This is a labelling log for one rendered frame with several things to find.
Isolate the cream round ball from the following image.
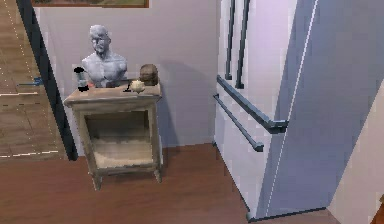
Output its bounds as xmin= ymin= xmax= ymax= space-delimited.
xmin=129 ymin=79 xmax=146 ymax=94

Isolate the beige wooden side table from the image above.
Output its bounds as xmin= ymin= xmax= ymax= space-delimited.
xmin=63 ymin=78 xmax=165 ymax=192

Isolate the grey stone bust statue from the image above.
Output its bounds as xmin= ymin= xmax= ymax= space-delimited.
xmin=81 ymin=24 xmax=129 ymax=89

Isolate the white fridge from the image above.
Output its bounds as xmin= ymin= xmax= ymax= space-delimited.
xmin=211 ymin=0 xmax=384 ymax=223

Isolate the dark grey fridge handle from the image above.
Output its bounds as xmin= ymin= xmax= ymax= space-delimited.
xmin=235 ymin=0 xmax=251 ymax=90
xmin=224 ymin=0 xmax=236 ymax=81
xmin=216 ymin=74 xmax=289 ymax=135
xmin=212 ymin=93 xmax=265 ymax=153

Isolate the black door frame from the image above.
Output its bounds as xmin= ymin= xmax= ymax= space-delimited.
xmin=15 ymin=0 xmax=79 ymax=162

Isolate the framed picture with brown frame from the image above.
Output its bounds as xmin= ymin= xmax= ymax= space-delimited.
xmin=30 ymin=0 xmax=150 ymax=9

